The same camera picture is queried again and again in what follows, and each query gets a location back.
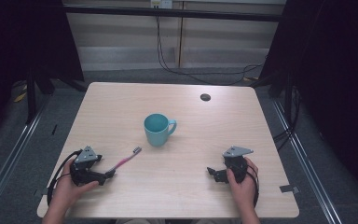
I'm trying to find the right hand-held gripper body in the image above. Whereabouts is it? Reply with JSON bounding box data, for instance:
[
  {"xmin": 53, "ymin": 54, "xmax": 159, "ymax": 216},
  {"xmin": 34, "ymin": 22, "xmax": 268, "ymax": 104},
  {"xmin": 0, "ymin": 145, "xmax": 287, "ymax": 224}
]
[{"xmin": 222, "ymin": 146, "xmax": 255, "ymax": 184}]

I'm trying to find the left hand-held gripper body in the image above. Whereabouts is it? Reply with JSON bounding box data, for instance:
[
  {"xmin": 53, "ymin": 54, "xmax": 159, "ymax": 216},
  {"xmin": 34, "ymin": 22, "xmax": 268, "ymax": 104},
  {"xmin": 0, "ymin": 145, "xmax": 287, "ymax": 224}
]
[{"xmin": 69, "ymin": 145, "xmax": 108, "ymax": 188}]

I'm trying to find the pink toothbrush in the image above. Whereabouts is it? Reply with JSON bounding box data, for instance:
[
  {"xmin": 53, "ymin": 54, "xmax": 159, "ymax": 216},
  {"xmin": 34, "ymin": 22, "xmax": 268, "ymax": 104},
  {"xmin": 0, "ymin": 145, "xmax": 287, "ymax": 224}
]
[{"xmin": 106, "ymin": 146, "xmax": 143, "ymax": 175}]

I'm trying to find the teal cup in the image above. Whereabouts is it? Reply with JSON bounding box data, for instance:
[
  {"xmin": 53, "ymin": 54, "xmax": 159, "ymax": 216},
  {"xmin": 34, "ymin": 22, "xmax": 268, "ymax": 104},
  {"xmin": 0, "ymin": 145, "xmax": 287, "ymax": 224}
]
[{"xmin": 143, "ymin": 113, "xmax": 178, "ymax": 147}]

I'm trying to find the person's left hand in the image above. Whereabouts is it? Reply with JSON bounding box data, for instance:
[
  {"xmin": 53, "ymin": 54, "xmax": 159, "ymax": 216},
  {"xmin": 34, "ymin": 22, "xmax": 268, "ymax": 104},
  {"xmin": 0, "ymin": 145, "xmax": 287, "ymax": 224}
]
[{"xmin": 51, "ymin": 158, "xmax": 100, "ymax": 210}]

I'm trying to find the person's right hand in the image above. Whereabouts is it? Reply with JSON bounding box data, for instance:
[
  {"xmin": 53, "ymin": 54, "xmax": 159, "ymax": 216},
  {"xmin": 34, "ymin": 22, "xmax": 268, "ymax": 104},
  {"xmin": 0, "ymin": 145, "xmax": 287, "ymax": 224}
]
[{"xmin": 226, "ymin": 157, "xmax": 260, "ymax": 211}]

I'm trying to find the black metal stand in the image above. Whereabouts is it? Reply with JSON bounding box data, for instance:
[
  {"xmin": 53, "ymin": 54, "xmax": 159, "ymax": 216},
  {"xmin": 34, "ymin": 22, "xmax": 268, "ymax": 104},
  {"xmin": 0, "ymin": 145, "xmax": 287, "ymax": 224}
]
[{"xmin": 24, "ymin": 66, "xmax": 88, "ymax": 125}]

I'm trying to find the dark curtain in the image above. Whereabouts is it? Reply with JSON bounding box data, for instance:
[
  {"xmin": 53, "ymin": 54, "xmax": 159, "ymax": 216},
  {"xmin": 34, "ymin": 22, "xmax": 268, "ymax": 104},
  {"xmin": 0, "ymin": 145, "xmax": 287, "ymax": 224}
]
[
  {"xmin": 257, "ymin": 0, "xmax": 358, "ymax": 203},
  {"xmin": 0, "ymin": 0, "xmax": 86, "ymax": 147}
]

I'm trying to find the black horizontal bar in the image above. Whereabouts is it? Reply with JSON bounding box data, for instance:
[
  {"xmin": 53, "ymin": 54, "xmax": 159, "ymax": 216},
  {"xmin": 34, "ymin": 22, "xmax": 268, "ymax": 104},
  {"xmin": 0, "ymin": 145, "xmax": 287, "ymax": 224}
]
[{"xmin": 63, "ymin": 5, "xmax": 283, "ymax": 22}]

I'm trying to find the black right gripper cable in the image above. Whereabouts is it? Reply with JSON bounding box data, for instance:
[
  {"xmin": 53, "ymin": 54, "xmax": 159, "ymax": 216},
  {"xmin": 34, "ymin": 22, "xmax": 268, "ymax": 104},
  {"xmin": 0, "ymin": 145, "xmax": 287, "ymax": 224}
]
[{"xmin": 243, "ymin": 161, "xmax": 261, "ymax": 209}]

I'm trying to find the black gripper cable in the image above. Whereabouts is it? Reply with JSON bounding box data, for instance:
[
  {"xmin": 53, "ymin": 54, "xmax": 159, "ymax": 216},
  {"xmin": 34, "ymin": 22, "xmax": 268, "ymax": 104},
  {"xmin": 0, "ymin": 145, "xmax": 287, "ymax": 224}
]
[
  {"xmin": 46, "ymin": 149, "xmax": 83, "ymax": 207},
  {"xmin": 243, "ymin": 161, "xmax": 261, "ymax": 209}
]

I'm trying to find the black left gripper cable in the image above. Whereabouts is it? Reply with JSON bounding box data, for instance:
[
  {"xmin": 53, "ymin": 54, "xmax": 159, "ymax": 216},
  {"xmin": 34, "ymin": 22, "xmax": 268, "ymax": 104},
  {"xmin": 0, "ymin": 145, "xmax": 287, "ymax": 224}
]
[{"xmin": 46, "ymin": 149, "xmax": 83, "ymax": 207}]

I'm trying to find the bundle of black floor cables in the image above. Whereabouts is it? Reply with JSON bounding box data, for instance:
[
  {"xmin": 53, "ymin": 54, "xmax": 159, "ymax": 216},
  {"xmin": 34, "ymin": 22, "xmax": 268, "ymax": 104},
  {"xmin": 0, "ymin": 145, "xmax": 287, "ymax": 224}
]
[{"xmin": 272, "ymin": 87, "xmax": 302, "ymax": 152}]

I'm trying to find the metal floor rail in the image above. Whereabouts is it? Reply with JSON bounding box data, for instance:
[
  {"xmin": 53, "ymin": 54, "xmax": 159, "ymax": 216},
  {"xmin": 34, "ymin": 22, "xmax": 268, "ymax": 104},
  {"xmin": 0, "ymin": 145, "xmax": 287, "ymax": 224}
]
[
  {"xmin": 0, "ymin": 92, "xmax": 52, "ymax": 218},
  {"xmin": 271, "ymin": 99, "xmax": 344, "ymax": 224}
]

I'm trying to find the long black wall cable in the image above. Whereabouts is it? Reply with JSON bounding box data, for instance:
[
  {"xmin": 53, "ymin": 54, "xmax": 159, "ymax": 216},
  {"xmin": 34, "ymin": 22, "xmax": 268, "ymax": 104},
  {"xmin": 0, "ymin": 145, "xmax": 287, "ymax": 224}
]
[{"xmin": 155, "ymin": 15, "xmax": 265, "ymax": 86}]

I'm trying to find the white wall socket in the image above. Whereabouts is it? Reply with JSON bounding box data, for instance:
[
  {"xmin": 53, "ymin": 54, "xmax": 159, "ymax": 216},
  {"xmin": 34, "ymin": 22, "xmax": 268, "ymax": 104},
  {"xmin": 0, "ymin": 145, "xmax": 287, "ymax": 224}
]
[{"xmin": 150, "ymin": 0, "xmax": 173, "ymax": 9}]

